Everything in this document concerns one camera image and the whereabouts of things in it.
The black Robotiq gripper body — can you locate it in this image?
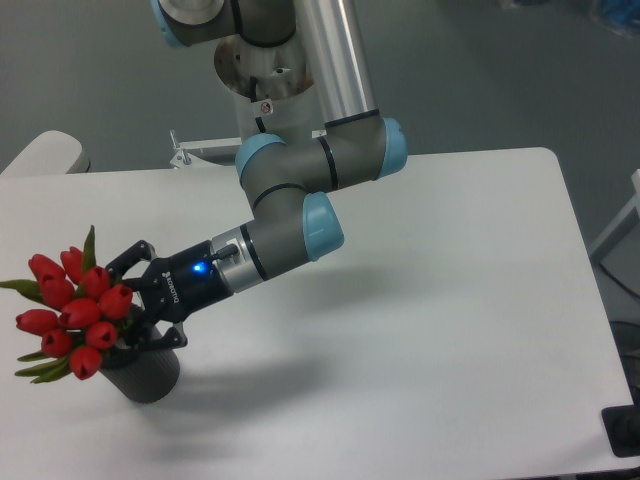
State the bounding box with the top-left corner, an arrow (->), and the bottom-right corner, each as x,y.
124,240 -> 233,324

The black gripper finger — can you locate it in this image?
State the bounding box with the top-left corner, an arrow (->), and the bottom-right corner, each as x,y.
105,240 -> 157,280
121,312 -> 188,353

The red tulip bouquet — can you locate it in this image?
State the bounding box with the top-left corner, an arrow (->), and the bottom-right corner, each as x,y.
1,227 -> 134,384

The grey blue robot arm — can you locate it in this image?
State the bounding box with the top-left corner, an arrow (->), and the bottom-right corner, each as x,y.
107,1 -> 408,352

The dark grey ribbed vase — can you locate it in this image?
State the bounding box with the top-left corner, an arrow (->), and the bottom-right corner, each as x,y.
99,349 -> 180,404

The white chair armrest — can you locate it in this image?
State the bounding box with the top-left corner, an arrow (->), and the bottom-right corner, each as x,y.
1,130 -> 91,178

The black device at table edge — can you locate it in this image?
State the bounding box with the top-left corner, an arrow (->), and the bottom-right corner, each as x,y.
601,405 -> 639,458

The blue objects top right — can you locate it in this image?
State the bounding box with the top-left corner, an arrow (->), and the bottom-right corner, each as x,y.
589,0 -> 639,36

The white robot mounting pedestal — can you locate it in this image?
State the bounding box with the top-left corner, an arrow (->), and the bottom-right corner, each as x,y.
170,33 -> 325,169

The white furniture frame right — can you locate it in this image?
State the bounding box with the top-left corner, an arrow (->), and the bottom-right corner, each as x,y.
587,170 -> 639,267

